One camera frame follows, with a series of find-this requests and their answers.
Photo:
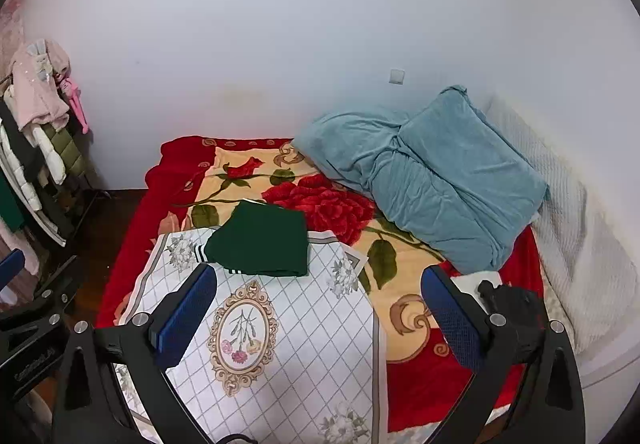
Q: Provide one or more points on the white textured pillow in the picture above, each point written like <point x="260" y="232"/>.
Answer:
<point x="565" y="234"/>

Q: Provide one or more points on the white diamond-patterned floral cloth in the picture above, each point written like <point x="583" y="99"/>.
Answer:
<point x="300" y="324"/>

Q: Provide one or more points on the light blue quilt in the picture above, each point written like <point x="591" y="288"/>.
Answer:
<point x="425" y="184"/>

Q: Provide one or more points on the green and cream jacket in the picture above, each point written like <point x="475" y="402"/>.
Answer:
<point x="265" y="239"/>

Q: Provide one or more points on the black clothes rack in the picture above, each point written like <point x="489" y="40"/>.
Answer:
<point x="75" y="219"/>

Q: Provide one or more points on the dark green garment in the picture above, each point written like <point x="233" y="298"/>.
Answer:
<point x="10" y="204"/>

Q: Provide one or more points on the red floral blanket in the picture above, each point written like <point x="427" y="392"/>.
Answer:
<point x="320" y="204"/>

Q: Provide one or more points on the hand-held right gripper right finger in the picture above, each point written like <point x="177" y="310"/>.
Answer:
<point x="450" y="314"/>

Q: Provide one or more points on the pink hanger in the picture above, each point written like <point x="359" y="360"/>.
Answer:
<point x="77" y="108"/>

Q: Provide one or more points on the small white cloth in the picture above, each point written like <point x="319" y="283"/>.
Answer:
<point x="475" y="281"/>

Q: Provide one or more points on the pink patterned curtain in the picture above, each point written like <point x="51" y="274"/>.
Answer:
<point x="12" y="23"/>

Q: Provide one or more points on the pale pink garment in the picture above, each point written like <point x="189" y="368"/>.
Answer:
<point x="17" y="244"/>

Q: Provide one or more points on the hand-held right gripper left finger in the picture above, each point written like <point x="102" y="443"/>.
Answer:
<point x="187" y="309"/>

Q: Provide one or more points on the black fuzzy garment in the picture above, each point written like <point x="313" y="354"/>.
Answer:
<point x="11" y="138"/>

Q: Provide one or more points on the white puffer jacket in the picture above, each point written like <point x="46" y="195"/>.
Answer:
<point x="20" y="173"/>

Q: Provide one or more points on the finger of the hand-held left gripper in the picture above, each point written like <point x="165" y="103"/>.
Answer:
<point x="10" y="274"/>

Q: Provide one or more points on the pink sweater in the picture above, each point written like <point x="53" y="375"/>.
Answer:
<point x="37" y="83"/>

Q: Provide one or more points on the olive green puffer jacket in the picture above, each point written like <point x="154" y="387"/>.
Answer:
<point x="62" y="148"/>

